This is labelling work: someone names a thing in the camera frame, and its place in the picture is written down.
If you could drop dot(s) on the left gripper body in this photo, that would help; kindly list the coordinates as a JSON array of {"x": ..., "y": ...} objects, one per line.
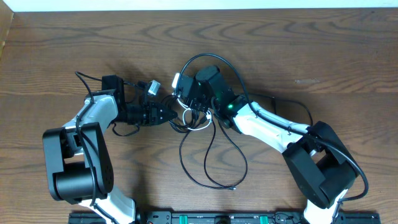
[{"x": 147, "y": 109}]

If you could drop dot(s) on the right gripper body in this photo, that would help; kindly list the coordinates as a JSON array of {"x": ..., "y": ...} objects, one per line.
[{"x": 201, "y": 104}]

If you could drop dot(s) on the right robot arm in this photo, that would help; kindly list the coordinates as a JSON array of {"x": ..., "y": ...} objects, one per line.
[{"x": 319, "y": 162}]

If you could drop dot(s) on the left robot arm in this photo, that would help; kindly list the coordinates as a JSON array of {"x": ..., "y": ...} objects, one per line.
[{"x": 78, "y": 165}]

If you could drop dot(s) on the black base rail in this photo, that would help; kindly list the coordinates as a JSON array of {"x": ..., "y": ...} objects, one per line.
[{"x": 163, "y": 217}]

